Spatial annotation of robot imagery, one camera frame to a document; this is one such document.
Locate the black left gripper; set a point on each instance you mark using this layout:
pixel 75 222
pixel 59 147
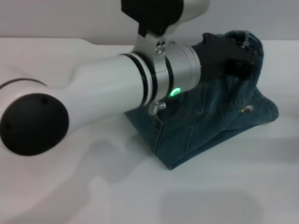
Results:
pixel 215 54

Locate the blue denim shorts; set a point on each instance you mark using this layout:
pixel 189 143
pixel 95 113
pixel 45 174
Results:
pixel 210 121

